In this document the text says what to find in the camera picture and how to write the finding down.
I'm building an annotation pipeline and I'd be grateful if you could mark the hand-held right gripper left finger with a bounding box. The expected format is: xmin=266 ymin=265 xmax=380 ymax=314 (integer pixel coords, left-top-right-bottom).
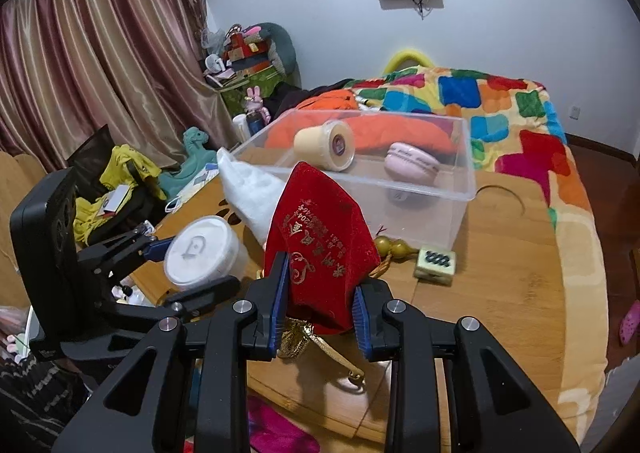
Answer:
xmin=52 ymin=251 xmax=292 ymax=453

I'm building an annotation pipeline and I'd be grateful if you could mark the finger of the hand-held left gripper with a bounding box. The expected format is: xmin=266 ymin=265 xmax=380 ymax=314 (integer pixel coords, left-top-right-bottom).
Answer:
xmin=159 ymin=275 xmax=242 ymax=320
xmin=85 ymin=227 xmax=175 ymax=265

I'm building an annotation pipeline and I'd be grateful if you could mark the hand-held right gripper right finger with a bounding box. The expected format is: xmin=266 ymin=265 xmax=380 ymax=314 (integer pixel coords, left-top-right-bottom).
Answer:
xmin=351 ymin=279 xmax=581 ymax=453

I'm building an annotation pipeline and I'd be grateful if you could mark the white round jar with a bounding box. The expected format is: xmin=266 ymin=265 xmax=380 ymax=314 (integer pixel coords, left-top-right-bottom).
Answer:
xmin=164 ymin=216 xmax=248 ymax=290

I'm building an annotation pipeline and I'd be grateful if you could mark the red velvet pouch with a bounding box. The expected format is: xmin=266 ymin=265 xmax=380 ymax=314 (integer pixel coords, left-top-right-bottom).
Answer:
xmin=263 ymin=162 xmax=382 ymax=336

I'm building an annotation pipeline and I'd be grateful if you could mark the clear plastic storage box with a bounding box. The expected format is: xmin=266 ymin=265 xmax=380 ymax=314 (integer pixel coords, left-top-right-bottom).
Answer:
xmin=229 ymin=109 xmax=477 ymax=248

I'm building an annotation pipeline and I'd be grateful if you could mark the person's left forearm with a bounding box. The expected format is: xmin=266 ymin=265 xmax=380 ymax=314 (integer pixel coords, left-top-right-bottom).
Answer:
xmin=0 ymin=353 xmax=101 ymax=453

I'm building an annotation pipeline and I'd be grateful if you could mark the wooden desktop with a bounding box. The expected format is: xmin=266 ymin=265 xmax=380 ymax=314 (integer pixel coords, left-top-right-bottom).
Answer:
xmin=127 ymin=153 xmax=571 ymax=444

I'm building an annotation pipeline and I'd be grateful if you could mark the gold tassel ornament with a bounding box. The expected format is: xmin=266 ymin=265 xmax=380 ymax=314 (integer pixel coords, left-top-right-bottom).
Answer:
xmin=277 ymin=318 xmax=366 ymax=381

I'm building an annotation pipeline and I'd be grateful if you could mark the golden gourd pendant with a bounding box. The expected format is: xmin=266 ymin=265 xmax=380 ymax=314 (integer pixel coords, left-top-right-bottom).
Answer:
xmin=375 ymin=235 xmax=418 ymax=260

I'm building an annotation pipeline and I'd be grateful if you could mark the yellow cloth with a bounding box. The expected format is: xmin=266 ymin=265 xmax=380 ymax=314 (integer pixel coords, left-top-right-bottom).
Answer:
xmin=74 ymin=146 xmax=168 ymax=241

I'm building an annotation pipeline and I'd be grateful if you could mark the cream patterned cube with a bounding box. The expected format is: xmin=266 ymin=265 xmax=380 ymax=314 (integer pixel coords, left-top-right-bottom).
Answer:
xmin=413 ymin=247 xmax=457 ymax=285

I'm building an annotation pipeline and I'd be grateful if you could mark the white cloth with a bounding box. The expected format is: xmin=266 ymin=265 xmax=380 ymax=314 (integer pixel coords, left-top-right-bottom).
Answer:
xmin=216 ymin=147 xmax=296 ymax=241

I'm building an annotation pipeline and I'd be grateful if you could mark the black bag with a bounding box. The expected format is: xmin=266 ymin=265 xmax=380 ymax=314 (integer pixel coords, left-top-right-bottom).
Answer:
xmin=67 ymin=124 xmax=117 ymax=170

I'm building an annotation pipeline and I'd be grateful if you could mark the teal dinosaur plush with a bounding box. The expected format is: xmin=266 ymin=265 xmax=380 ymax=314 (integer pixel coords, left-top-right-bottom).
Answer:
xmin=159 ymin=127 xmax=221 ymax=199

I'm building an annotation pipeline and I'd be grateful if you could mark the magenta cloth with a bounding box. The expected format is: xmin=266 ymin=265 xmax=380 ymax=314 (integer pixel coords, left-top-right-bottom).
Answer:
xmin=247 ymin=395 xmax=321 ymax=453

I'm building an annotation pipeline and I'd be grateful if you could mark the beige tape roll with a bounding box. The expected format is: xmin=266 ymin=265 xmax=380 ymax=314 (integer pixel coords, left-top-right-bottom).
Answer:
xmin=293 ymin=120 xmax=357 ymax=171

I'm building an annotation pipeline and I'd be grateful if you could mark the pink macaron-shaped case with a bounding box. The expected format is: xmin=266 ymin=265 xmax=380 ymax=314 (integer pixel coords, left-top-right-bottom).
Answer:
xmin=384 ymin=142 xmax=441 ymax=184

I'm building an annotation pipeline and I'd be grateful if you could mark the green patterned box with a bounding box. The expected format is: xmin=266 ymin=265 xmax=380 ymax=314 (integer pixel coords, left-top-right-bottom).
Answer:
xmin=220 ymin=76 xmax=296 ymax=116

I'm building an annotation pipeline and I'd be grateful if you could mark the pink bunny toy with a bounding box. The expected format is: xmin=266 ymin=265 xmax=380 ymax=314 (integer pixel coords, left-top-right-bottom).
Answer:
xmin=244 ymin=86 xmax=271 ymax=120

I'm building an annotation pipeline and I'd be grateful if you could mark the striped brown curtain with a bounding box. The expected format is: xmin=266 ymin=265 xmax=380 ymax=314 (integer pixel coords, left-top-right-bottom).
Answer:
xmin=0 ymin=0 xmax=226 ymax=174

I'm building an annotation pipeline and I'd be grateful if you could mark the orange cloth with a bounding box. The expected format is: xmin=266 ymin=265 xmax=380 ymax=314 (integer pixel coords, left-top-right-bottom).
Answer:
xmin=265 ymin=89 xmax=458 ymax=154

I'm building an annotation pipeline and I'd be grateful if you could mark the patchwork fabric bag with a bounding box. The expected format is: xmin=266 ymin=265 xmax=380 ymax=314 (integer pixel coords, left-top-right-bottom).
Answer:
xmin=222 ymin=26 xmax=273 ymax=71

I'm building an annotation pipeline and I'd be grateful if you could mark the colourful patchwork blanket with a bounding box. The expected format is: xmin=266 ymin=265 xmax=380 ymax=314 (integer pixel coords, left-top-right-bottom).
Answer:
xmin=350 ymin=66 xmax=613 ymax=439

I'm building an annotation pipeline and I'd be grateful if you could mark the grey plush pillow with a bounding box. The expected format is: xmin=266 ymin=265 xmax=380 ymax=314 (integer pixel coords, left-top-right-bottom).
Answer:
xmin=250 ymin=23 xmax=297 ymax=79

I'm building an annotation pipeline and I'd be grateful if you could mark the pink slipper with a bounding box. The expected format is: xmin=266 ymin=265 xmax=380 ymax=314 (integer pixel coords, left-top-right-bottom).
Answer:
xmin=619 ymin=300 xmax=640 ymax=345

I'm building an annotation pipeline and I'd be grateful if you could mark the yellow ring cushion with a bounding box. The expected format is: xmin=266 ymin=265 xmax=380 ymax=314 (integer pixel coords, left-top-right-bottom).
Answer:
xmin=384 ymin=49 xmax=435 ymax=75

